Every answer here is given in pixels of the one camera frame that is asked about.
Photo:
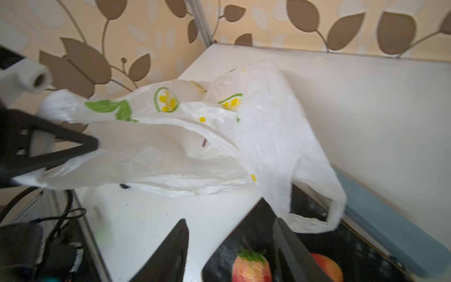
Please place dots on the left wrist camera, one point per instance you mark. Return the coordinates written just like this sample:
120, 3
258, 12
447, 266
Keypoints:
24, 76

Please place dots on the fake strawberry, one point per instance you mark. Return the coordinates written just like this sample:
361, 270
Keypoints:
251, 266
330, 267

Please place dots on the black square tray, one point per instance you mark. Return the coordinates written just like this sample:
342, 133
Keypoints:
358, 260

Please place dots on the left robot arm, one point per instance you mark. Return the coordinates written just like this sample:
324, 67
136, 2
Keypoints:
23, 243

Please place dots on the white lemon-print plastic bag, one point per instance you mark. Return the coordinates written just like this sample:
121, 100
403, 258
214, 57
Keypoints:
184, 138

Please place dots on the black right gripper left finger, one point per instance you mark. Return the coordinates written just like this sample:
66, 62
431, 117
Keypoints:
168, 262

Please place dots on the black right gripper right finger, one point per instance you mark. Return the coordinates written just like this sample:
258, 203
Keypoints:
294, 262

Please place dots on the light blue sponge block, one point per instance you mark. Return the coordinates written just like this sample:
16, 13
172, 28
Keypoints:
416, 250

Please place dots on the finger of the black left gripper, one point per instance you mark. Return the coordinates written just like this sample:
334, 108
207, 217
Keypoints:
42, 148

